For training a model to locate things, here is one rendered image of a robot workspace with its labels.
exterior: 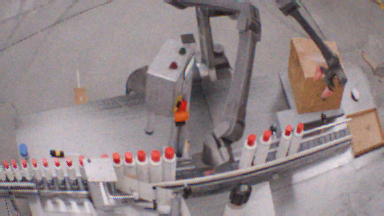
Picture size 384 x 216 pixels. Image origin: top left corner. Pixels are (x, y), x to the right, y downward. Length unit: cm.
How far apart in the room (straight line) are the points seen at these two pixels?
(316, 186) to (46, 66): 223
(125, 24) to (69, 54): 46
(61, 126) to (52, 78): 130
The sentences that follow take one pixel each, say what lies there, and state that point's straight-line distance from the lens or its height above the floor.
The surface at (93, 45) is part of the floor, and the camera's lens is 490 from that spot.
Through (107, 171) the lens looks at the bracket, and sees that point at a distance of 298.
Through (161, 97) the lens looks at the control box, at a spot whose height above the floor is 138.
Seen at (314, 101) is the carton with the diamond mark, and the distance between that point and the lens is 354.
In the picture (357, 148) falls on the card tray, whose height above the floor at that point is 83.
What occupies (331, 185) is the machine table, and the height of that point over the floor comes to 83.
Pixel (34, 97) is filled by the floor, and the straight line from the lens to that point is 469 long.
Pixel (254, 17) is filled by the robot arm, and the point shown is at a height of 160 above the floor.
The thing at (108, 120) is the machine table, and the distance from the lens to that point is 351.
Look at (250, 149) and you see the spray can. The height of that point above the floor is 104.
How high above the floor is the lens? 365
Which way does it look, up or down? 53 degrees down
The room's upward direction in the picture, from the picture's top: 6 degrees clockwise
